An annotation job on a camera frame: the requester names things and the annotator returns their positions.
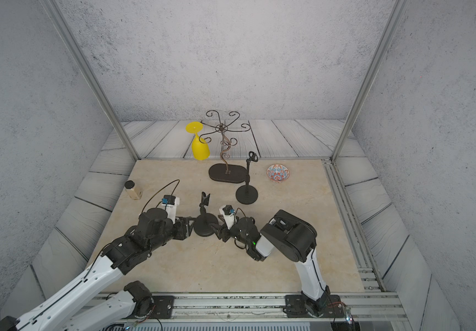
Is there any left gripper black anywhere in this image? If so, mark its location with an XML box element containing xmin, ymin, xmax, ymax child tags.
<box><xmin>146</xmin><ymin>216</ymin><xmax>199</xmax><ymax>255</ymax></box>

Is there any black round stand base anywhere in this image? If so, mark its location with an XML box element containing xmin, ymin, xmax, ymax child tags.
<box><xmin>235</xmin><ymin>185</ymin><xmax>259</xmax><ymax>205</ymax></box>

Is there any black microphone stand pole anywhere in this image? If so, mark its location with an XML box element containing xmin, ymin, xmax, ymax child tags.
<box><xmin>246</xmin><ymin>151</ymin><xmax>259</xmax><ymax>190</ymax></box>

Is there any spare black microphone pole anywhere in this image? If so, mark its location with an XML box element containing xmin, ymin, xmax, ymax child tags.
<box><xmin>199</xmin><ymin>192</ymin><xmax>210</xmax><ymax>217</ymax></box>

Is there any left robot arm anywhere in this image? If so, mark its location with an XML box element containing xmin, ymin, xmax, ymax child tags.
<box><xmin>0</xmin><ymin>208</ymin><xmax>195</xmax><ymax>330</ymax></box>

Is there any dark oval stand base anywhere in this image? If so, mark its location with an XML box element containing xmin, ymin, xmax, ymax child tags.
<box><xmin>208</xmin><ymin>164</ymin><xmax>247</xmax><ymax>183</ymax></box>

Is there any spice jar black lid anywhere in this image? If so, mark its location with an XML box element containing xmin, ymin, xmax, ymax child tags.
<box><xmin>124</xmin><ymin>180</ymin><xmax>143</xmax><ymax>200</ymax></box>

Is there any red blue patterned bowl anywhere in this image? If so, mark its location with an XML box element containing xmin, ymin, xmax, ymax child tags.
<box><xmin>266</xmin><ymin>164</ymin><xmax>290</xmax><ymax>183</ymax></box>

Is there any yellow plastic goblet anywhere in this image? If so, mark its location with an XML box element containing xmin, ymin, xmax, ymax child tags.
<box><xmin>185</xmin><ymin>121</ymin><xmax>210</xmax><ymax>161</ymax></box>

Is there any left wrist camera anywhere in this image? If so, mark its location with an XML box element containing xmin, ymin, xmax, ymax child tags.
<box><xmin>159</xmin><ymin>194</ymin><xmax>180</xmax><ymax>223</ymax></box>

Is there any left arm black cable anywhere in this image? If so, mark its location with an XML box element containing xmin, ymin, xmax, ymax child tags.
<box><xmin>140</xmin><ymin>178</ymin><xmax>181</xmax><ymax>214</ymax></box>

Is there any aluminium front rail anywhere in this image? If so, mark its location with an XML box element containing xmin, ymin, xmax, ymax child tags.
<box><xmin>47</xmin><ymin>292</ymin><xmax>412</xmax><ymax>331</ymax></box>

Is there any scrolled wire holder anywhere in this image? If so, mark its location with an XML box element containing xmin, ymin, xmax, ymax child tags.
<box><xmin>199</xmin><ymin>110</ymin><xmax>251</xmax><ymax>166</ymax></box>

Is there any aluminium left corner post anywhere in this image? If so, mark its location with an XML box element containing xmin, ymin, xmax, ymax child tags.
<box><xmin>40</xmin><ymin>0</ymin><xmax>141</xmax><ymax>161</ymax></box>

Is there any aluminium corner post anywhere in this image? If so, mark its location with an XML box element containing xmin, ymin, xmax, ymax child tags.
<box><xmin>40</xmin><ymin>0</ymin><xmax>141</xmax><ymax>161</ymax></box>
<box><xmin>330</xmin><ymin>0</ymin><xmax>409</xmax><ymax>164</ymax></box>

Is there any aluminium right corner post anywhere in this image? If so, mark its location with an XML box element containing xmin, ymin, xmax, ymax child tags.
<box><xmin>330</xmin><ymin>0</ymin><xmax>409</xmax><ymax>164</ymax></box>

